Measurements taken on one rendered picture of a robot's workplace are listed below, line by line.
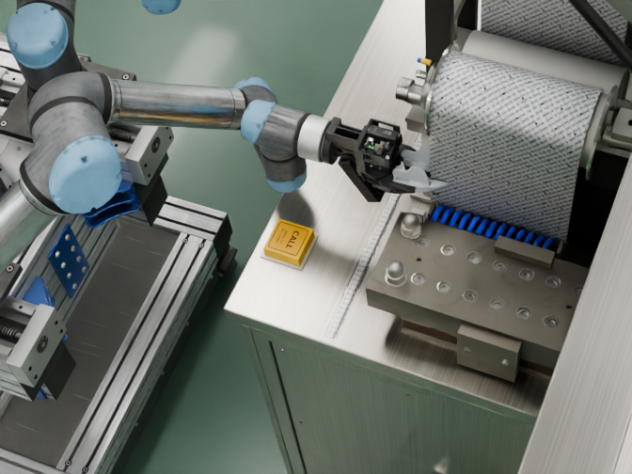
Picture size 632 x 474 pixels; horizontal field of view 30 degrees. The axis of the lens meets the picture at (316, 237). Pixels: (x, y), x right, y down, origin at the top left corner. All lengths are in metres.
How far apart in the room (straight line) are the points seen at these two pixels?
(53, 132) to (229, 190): 1.49
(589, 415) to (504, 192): 0.82
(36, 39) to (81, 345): 0.87
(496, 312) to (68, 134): 0.73
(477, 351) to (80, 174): 0.69
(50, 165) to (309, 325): 0.53
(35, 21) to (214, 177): 1.12
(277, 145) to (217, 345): 1.17
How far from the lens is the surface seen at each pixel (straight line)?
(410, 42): 2.40
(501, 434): 2.09
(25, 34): 2.37
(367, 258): 2.10
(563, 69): 1.92
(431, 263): 1.94
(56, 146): 1.86
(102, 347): 2.90
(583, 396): 1.15
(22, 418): 2.88
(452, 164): 1.90
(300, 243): 2.10
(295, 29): 3.66
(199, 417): 3.00
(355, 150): 1.91
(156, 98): 2.03
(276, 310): 2.06
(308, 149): 1.96
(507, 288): 1.92
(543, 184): 1.86
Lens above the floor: 2.70
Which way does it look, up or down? 57 degrees down
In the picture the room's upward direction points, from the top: 10 degrees counter-clockwise
